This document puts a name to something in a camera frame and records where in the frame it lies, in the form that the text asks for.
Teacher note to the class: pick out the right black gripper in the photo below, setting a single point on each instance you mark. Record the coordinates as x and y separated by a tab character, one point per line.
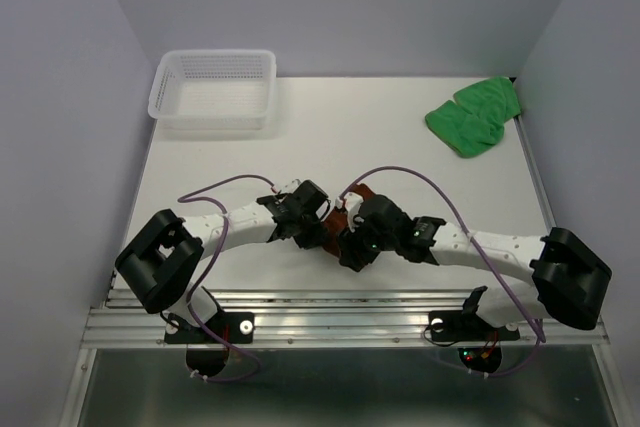
350	240

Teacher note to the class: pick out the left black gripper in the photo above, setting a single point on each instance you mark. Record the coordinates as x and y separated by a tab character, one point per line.
313	239

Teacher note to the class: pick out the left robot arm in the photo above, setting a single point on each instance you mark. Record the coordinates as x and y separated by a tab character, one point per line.
159	264

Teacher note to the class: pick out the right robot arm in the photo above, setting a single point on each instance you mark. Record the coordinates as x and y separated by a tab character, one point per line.
554	276

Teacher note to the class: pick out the white plastic perforated basket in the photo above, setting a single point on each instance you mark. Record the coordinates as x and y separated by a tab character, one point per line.
214	89

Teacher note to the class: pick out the green towel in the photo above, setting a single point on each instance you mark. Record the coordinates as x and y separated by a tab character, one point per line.
473	120

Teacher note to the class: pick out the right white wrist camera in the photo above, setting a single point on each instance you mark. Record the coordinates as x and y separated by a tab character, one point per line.
348	201

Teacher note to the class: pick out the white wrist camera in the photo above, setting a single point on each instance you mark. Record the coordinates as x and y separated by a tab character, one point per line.
285	186
348	201

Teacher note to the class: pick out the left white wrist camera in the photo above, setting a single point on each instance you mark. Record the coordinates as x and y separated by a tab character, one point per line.
285	186

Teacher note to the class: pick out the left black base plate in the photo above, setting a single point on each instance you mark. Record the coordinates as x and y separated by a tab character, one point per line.
233	327

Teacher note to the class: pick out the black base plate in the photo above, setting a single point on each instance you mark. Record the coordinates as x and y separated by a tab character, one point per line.
233	327
448	326

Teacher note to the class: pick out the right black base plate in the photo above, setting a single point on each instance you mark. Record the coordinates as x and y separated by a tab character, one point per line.
448	326

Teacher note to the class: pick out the aluminium rail frame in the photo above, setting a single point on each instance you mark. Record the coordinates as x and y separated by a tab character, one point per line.
337	358

